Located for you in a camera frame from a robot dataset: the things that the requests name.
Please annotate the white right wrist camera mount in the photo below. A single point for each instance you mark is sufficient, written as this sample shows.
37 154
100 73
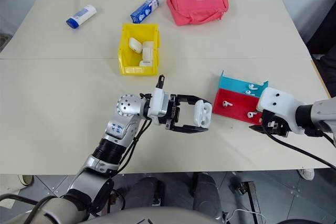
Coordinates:
278 102

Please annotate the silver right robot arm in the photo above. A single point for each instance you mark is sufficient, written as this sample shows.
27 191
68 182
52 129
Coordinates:
319 115

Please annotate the pink fabric bag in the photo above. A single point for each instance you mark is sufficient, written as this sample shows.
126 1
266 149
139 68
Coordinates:
197 3

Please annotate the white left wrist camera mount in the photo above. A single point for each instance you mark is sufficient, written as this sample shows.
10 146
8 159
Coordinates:
157 107

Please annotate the grey round object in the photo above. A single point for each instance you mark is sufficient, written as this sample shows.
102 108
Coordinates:
3 41

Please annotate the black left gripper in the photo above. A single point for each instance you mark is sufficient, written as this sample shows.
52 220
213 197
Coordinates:
173 112

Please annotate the yellow plastic bin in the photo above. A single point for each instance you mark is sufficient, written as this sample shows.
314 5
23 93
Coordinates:
126 58

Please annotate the white bottle with blue cap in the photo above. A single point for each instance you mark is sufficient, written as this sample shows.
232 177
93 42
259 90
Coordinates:
81 16

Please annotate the person in dark clothing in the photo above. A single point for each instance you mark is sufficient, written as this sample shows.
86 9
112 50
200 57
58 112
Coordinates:
326 51

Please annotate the metal table leg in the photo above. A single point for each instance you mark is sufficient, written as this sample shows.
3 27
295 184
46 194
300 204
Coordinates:
253 200

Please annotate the beige shoe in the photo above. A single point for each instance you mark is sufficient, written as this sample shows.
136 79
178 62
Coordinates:
25 179

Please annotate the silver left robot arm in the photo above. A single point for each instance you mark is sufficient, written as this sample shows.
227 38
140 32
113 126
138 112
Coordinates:
123 129

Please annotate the blue and white carton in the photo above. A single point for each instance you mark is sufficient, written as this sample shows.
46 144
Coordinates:
144 10

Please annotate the white shoe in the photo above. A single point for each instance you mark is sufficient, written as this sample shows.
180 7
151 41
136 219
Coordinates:
307 174

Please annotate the white earbud case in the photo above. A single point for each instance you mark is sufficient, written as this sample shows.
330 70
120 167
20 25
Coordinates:
146 63
135 44
147 50
202 113

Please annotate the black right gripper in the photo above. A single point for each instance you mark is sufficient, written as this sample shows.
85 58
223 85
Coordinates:
274 125

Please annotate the white earbud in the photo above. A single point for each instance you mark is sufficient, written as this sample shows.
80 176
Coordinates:
226 103
252 86
249 92
252 114

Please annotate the red plastic tray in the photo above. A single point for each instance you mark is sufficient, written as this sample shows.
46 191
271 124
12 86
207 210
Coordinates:
237 108

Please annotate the teal plastic tray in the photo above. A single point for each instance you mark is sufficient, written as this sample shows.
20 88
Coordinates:
235 83

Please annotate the closed white earbud case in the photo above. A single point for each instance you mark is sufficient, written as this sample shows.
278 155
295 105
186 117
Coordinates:
135 44
146 63
147 50

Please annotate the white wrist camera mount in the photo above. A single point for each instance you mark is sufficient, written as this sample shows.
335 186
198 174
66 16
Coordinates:
157 107
278 102

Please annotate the dark rounded robot leg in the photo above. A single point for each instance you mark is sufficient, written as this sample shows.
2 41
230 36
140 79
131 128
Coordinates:
207 195

